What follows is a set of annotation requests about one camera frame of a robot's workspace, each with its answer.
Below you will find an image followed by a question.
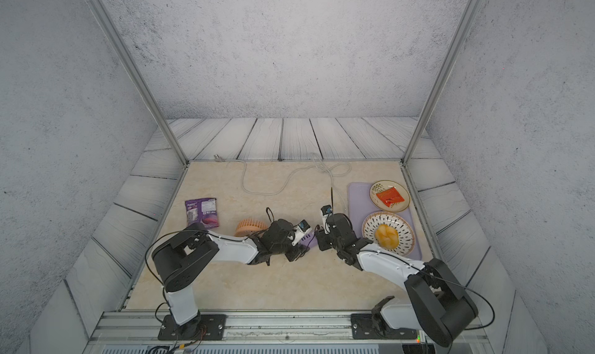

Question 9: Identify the purple power strip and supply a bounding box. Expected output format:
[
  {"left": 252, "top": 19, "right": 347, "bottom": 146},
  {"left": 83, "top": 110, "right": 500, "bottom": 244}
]
[{"left": 300, "top": 229, "right": 318, "bottom": 248}]

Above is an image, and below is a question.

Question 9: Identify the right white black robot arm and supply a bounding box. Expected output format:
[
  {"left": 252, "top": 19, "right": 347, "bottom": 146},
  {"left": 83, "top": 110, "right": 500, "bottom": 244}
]
[{"left": 315, "top": 205, "right": 496, "bottom": 347}]

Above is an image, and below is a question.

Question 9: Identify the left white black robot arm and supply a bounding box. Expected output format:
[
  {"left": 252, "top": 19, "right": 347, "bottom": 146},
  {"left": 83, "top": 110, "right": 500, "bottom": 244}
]
[{"left": 145, "top": 219, "right": 312, "bottom": 330}]

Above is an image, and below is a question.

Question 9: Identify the orange desk fan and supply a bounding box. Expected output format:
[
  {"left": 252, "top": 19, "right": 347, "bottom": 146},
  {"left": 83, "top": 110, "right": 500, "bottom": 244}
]
[{"left": 234, "top": 218, "right": 269, "bottom": 237}]

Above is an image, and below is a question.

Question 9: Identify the lavender tray mat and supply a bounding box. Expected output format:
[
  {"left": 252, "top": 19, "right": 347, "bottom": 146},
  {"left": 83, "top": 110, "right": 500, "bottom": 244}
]
[{"left": 349, "top": 183, "right": 422, "bottom": 260}]

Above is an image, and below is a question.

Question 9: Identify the yellow food piece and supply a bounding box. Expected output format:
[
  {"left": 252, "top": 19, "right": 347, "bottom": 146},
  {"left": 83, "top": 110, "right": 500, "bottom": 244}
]
[{"left": 375, "top": 224, "right": 400, "bottom": 250}]

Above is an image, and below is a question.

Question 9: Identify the beige plate with red packet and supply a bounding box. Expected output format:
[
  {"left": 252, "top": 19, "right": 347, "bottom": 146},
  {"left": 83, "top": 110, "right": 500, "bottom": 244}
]
[{"left": 370, "top": 180, "right": 411, "bottom": 212}]

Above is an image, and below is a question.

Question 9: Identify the patterned white plate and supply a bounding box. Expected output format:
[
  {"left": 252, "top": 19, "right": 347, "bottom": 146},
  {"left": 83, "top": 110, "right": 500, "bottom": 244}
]
[{"left": 362, "top": 212, "right": 416, "bottom": 256}]

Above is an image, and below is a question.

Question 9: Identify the red snack packet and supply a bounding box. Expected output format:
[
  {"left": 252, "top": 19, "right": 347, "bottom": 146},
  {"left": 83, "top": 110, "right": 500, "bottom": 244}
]
[{"left": 375, "top": 187, "right": 405, "bottom": 208}]

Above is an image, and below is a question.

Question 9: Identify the purple snack packet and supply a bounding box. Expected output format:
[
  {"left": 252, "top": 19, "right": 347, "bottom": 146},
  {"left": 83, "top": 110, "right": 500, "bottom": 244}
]
[{"left": 184, "top": 198, "right": 219, "bottom": 229}]

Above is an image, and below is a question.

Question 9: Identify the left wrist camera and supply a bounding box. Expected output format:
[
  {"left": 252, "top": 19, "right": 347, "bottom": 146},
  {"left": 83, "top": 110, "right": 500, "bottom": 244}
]
[{"left": 292, "top": 219, "right": 311, "bottom": 246}]

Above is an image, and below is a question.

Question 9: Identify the white power strip cable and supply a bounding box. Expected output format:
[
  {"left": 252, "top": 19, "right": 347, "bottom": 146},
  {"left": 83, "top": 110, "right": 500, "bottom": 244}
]
[{"left": 213, "top": 150, "right": 353, "bottom": 216}]

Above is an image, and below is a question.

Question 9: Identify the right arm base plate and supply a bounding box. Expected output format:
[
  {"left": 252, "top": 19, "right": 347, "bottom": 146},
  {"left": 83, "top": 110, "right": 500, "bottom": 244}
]
[{"left": 350, "top": 313, "right": 418, "bottom": 340}]

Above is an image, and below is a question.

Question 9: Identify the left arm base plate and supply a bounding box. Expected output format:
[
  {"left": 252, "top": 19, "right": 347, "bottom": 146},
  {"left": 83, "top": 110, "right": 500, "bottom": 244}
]
[{"left": 157, "top": 314, "right": 227, "bottom": 342}]

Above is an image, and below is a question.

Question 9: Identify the aluminium mounting rail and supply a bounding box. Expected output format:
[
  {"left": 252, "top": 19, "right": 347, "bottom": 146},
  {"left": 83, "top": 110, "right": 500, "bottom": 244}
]
[{"left": 84, "top": 310, "right": 501, "bottom": 353}]

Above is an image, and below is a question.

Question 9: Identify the left aluminium frame post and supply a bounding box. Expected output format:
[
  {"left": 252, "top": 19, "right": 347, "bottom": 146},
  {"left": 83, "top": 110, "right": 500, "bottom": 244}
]
[{"left": 85, "top": 0, "right": 190, "bottom": 168}]

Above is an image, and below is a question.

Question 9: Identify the aluminium frame post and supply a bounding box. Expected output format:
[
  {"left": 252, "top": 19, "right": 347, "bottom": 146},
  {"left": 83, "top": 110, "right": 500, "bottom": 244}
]
[
  {"left": 401, "top": 0, "right": 483, "bottom": 167},
  {"left": 85, "top": 0, "right": 190, "bottom": 168}
]

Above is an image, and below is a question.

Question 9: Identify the right aluminium frame post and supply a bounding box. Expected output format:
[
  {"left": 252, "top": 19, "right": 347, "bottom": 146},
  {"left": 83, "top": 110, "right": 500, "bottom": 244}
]
[{"left": 401, "top": 0, "right": 483, "bottom": 167}]

